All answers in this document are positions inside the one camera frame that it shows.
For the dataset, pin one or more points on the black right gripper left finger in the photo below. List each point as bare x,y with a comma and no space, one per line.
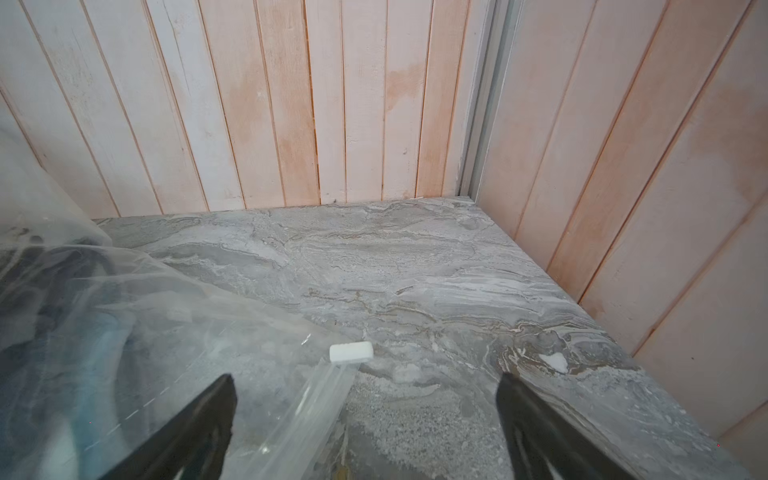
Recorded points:
192,445

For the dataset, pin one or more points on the clear plastic vacuum bag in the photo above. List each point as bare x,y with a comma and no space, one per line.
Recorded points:
101,346

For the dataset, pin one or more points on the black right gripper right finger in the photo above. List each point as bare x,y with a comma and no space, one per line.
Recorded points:
541,443

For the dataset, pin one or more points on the white bag zipper slider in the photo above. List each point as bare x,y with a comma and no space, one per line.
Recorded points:
351,353

